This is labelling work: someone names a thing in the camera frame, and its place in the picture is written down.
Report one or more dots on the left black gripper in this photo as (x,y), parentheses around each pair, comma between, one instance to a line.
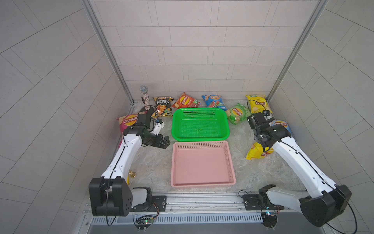
(158,144)

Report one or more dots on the yellow lay's chip bag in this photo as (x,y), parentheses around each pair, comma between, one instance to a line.
(258,104)
(257,152)

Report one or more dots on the light blue Lay's chip bag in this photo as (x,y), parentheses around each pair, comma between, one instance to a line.
(283,123)

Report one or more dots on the green Lay's chip bag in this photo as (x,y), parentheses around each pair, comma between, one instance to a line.
(237,114)

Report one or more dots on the yellow Lay's chip bag front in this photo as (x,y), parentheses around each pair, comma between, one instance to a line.
(257,152)

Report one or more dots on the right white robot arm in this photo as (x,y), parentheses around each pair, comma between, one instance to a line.
(323,200)

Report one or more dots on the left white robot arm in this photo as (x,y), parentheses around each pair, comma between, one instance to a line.
(110,194)

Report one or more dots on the green plastic basket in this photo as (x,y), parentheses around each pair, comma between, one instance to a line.
(200,124)

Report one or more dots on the pink plastic basket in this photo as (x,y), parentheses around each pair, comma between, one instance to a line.
(202,164)

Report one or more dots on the black yellow chip bag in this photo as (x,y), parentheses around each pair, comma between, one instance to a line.
(163,107)

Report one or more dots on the pink Lay's chip bag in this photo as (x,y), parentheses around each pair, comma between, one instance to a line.
(126,121)

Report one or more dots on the small brass knob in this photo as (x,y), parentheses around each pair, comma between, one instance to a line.
(132,174)

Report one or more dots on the red Lay's chip bag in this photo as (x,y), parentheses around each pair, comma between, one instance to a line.
(186,101)

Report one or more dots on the blue tomato Lay's chip bag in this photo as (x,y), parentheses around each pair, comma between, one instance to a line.
(214,101)

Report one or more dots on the left circuit board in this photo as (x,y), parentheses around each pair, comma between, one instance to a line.
(144,222)

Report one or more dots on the circuit board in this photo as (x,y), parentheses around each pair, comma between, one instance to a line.
(270,220)
(144,222)

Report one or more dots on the right circuit board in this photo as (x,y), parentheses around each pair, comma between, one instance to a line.
(270,220)

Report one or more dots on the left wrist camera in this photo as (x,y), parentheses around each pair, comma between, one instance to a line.
(159,124)

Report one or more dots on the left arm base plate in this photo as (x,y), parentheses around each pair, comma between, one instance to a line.
(144,201)

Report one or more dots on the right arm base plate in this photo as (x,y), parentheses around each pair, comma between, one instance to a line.
(257,201)

